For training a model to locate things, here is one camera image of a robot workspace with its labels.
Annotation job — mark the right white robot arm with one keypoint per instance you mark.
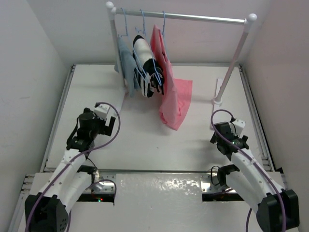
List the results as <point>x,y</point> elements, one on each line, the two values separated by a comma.
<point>276,209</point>

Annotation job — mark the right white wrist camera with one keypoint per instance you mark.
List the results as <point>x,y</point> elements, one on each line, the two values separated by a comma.
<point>237,126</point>

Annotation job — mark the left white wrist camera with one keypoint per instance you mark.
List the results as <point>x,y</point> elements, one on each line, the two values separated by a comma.
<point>101,111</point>

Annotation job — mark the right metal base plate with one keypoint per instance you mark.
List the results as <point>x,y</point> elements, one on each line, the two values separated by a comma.
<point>210,185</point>

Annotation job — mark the metal base plate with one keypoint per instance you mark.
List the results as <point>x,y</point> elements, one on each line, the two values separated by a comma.
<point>210,185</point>
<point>106,183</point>

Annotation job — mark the blue wire hanger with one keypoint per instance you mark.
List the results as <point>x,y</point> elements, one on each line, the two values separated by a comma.
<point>163,32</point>

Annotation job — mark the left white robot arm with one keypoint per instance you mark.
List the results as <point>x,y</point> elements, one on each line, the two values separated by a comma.
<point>50,209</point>

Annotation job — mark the white clothes rack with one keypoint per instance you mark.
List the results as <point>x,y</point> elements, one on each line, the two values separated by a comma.
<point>221,83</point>

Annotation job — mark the blue hanger with striped garment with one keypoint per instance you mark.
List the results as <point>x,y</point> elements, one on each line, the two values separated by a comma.
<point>146,38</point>

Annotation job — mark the black and white hanging garment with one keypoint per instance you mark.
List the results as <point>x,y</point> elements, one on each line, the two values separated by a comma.
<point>148,72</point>

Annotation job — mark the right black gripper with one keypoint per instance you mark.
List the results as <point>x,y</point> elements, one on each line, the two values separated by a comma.
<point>213,139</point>

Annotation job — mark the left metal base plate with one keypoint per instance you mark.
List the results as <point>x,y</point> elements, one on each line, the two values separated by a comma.
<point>106,183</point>

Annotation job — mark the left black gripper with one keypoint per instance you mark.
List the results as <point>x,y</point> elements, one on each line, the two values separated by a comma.
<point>104,128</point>

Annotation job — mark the pink t shirt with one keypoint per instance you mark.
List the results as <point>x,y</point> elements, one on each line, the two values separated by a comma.
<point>177,92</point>

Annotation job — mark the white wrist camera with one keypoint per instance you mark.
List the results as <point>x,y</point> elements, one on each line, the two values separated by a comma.
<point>101,111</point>
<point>237,126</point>

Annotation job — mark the light blue hanging garment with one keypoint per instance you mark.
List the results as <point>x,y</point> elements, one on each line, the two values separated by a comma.
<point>129,68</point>

